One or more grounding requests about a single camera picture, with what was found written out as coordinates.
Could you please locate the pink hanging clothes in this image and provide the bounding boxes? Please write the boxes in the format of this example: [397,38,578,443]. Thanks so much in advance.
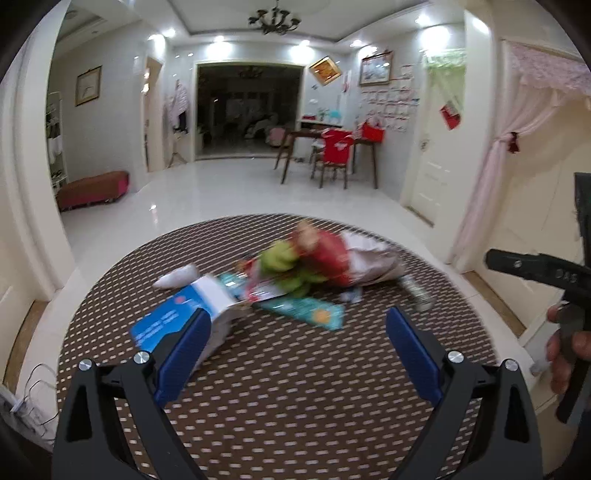
[165,82,189,131]

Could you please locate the blue and white carton box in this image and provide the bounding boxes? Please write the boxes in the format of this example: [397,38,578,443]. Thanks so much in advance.
[128,274,242,372]

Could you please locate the wooden chair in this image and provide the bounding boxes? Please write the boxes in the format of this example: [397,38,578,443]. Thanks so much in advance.
[310,138,354,190]

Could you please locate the pink lace curtain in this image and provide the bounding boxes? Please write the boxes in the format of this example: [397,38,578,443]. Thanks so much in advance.
[450,41,591,264]

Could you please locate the red shirt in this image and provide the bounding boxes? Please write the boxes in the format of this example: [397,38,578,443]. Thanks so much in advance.
[322,129,355,164]

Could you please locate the group of wall certificates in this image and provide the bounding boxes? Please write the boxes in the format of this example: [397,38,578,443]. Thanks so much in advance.
[358,65,421,132]

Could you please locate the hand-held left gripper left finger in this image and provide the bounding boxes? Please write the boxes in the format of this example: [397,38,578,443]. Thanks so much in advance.
[54,308,213,480]

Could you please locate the white shelf rack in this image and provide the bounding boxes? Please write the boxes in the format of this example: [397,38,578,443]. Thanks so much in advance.
[45,91,70,190]

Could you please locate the white tissue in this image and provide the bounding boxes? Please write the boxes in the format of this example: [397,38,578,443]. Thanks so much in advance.
[154,264,200,291]

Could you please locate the white door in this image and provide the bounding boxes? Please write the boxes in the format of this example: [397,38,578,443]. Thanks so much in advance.
[402,60,462,227]

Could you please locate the diamond red framed picture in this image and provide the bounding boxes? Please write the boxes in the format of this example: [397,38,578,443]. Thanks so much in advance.
[308,56,343,86]

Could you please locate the small blue tube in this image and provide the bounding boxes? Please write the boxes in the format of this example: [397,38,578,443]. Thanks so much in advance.
[401,274,435,311]

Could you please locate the red and green plush toy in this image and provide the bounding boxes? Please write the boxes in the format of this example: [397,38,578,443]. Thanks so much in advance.
[291,219,354,286]

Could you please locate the dark wooden dining table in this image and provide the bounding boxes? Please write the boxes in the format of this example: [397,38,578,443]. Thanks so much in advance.
[276,129,380,190]

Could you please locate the person's right hand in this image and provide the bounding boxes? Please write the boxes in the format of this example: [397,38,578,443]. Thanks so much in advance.
[546,305,591,397]

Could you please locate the green snack wrapper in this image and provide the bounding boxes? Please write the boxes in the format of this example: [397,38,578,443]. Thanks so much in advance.
[256,240,326,296]

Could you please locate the red bag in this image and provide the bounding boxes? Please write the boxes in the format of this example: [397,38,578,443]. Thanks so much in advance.
[355,117,386,141]

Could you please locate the red door hanging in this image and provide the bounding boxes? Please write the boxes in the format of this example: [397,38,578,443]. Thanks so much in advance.
[440,104,462,130]

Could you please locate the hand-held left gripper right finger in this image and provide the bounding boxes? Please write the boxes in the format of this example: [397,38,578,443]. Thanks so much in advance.
[385,307,543,480]

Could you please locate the small framed wall picture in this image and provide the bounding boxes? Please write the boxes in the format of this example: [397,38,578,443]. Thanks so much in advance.
[75,65,102,107]

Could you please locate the white and red wrapper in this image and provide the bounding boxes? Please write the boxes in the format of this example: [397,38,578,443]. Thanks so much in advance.
[238,258,287,305]

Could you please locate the black chandelier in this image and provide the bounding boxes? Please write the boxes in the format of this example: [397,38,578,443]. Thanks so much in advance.
[248,0,301,35]

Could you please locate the brown dotted tablecloth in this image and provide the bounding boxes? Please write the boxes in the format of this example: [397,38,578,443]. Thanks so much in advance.
[55,213,502,480]

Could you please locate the red upholstered bench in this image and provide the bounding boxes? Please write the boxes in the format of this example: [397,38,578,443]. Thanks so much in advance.
[56,171,130,212]

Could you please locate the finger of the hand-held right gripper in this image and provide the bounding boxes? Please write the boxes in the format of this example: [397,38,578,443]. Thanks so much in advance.
[484,249,579,294]

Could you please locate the large framed wall picture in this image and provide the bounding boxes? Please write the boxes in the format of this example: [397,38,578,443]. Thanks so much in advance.
[359,52,393,87]

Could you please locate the wooden coat stand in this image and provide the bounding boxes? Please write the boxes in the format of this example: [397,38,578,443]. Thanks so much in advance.
[170,131,186,167]

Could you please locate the green lace valance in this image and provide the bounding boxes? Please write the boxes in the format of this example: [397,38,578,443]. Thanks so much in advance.
[422,48,467,112]

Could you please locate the teal snack wrapper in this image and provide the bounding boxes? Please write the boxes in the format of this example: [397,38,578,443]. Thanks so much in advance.
[217,271,346,330]

